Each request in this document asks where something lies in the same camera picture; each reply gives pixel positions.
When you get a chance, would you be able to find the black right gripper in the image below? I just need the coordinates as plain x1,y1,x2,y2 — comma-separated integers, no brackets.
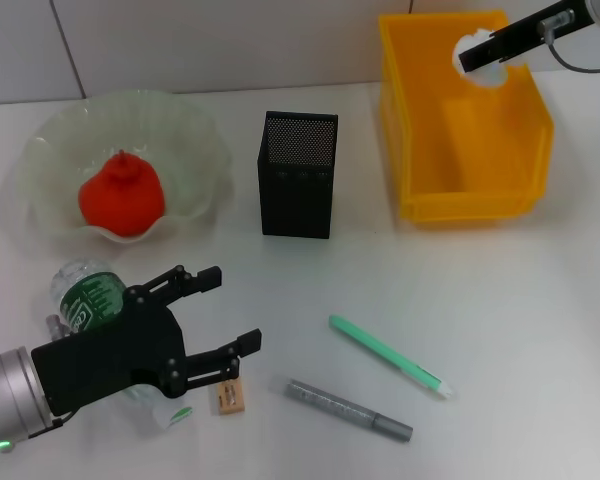
457,0,599,75

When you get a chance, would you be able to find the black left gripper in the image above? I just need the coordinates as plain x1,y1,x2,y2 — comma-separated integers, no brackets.
31,264,264,419

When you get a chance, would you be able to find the white paper ball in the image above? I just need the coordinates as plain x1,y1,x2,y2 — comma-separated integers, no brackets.
452,27,514,90

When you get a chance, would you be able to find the green label water bottle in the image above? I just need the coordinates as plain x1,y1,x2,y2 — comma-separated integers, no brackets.
49,257,196,435

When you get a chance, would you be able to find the green pen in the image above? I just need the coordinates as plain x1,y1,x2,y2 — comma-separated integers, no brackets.
328,313,455,401

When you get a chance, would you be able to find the red knitted orange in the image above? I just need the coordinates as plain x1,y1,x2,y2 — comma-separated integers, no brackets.
77,149,166,239

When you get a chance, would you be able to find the tan eraser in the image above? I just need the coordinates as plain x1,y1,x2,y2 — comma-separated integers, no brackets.
210,382,246,416

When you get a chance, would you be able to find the black mesh pen holder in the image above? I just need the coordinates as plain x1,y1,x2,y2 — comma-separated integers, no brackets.
256,110,340,240

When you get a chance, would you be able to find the translucent wavy fruit plate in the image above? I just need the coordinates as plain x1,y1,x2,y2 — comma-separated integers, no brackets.
17,89,234,246

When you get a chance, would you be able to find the yellow plastic bin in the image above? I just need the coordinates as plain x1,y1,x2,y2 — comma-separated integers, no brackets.
378,10,555,224

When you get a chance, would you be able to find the silver glitter marker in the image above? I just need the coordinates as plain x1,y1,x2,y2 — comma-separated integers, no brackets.
272,373,414,444

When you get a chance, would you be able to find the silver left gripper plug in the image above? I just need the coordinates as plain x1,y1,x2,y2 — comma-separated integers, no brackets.
44,313,69,341

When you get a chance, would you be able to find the grey right gripper cable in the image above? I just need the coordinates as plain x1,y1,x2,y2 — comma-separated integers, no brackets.
539,8,600,74

